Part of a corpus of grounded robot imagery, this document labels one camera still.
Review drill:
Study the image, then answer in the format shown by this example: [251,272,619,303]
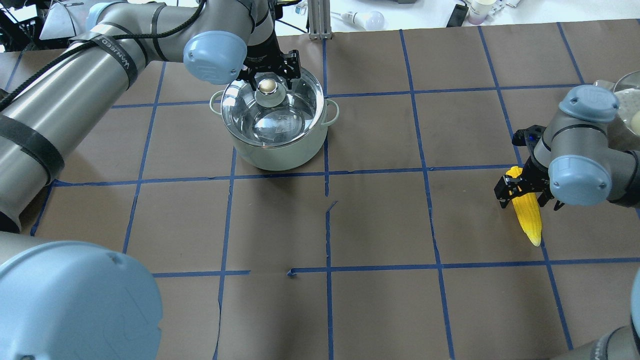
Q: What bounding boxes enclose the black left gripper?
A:
[237,35,301,92]

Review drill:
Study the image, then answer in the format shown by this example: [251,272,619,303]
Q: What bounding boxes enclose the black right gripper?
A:
[493,125,565,211]

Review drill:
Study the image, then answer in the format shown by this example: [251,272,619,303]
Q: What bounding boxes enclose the yellow corn cob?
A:
[505,166,543,248]

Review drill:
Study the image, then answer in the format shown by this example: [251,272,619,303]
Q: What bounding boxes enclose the glass pot lid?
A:
[210,67,326,148]

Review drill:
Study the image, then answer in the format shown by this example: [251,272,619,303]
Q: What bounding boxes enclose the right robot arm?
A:
[494,82,639,208]

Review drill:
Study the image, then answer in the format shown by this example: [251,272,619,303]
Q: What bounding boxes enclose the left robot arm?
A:
[1,0,301,360]

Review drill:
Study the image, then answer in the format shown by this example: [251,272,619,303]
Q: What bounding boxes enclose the pale green steel pot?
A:
[209,68,340,172]

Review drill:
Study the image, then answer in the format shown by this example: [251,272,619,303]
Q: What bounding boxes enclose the steel steamer pot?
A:
[593,71,640,151]

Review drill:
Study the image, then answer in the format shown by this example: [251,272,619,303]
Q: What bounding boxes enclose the white steamed bun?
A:
[627,111,640,136]

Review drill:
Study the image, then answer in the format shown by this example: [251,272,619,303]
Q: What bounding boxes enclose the white purple cup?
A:
[467,0,498,26]

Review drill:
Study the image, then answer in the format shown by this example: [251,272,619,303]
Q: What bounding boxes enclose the black smartphone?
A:
[445,4,469,28]

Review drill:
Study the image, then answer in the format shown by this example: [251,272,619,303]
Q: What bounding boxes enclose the aluminium frame post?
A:
[307,0,333,41]

